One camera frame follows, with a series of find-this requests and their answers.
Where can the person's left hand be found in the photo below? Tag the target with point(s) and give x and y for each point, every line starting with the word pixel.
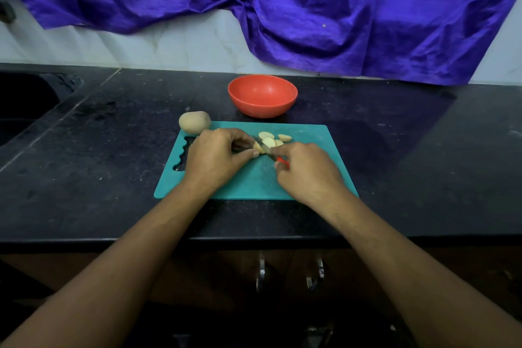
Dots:
pixel 212 158

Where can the person's right hand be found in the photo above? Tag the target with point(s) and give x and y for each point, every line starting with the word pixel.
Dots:
pixel 310 174

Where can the teal plastic cutting board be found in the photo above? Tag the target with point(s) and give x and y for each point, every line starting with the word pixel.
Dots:
pixel 326 156

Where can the whole brown potato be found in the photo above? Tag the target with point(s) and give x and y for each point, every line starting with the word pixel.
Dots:
pixel 194 122

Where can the pale cut potato chunk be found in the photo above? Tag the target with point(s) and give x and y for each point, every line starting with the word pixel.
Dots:
pixel 256 149

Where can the orange bowl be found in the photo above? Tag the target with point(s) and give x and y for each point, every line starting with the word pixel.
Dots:
pixel 263 95

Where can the person's left forearm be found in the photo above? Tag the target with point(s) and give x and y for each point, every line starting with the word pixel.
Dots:
pixel 98 278

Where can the person's right forearm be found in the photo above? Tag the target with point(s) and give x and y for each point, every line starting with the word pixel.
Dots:
pixel 424 278

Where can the purple cloth curtain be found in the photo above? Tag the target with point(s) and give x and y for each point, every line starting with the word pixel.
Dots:
pixel 351 9

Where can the dark kitchen sink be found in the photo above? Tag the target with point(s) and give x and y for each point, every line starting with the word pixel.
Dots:
pixel 28 103

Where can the metal faucet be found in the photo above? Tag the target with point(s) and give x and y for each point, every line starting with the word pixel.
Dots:
pixel 6 11

